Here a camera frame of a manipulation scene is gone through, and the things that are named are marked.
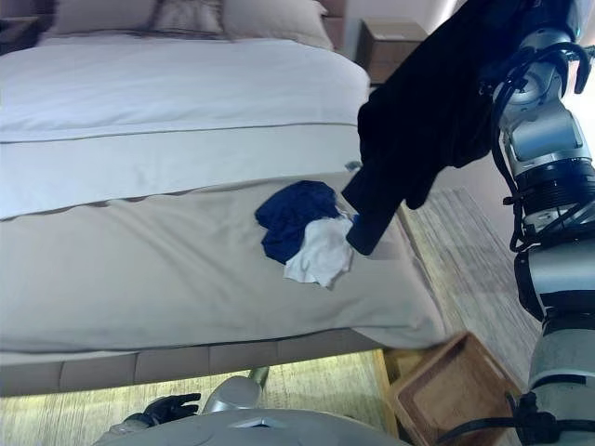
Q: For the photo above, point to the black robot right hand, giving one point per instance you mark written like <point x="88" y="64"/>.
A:
<point x="553" y="14"/>

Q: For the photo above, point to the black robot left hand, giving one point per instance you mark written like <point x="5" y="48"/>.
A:
<point x="169" y="409"/>

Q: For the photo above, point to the dark navy garment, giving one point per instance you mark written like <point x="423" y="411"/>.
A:
<point x="418" y="116"/>

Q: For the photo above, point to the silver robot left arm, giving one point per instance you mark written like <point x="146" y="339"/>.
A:
<point x="132" y="425"/>

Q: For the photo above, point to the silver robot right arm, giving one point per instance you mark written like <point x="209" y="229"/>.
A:
<point x="544" y="139"/>

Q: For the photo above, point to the beige bed blanket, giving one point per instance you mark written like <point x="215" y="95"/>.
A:
<point x="139" y="279"/>

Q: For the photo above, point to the brown wicker basket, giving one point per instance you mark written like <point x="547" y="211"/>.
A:
<point x="451" y="395"/>

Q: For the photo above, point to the silver robot left leg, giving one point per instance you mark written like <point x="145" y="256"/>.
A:
<point x="232" y="395"/>

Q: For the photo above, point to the grey robot torso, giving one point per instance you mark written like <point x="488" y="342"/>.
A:
<point x="255" y="429"/>

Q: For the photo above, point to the brown nightstand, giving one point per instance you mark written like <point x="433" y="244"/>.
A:
<point x="18" y="35"/>
<point x="386" y="51"/>

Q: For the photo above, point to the white garment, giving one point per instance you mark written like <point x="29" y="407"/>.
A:
<point x="321" y="255"/>

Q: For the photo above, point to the brown tufted headboard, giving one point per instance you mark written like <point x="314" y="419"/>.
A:
<point x="337" y="23"/>

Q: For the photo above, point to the blue garment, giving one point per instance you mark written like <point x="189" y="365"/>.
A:
<point x="293" y="218"/>

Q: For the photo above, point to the beige pillow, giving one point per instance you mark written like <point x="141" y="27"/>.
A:
<point x="274" y="21"/>
<point x="97" y="18"/>

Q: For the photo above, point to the white duvet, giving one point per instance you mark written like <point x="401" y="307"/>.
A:
<point x="162" y="93"/>

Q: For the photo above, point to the grey patterned pillow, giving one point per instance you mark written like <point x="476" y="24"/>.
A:
<point x="186" y="16"/>

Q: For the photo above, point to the beige upholstered bed frame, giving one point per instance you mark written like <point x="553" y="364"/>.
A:
<point x="162" y="367"/>

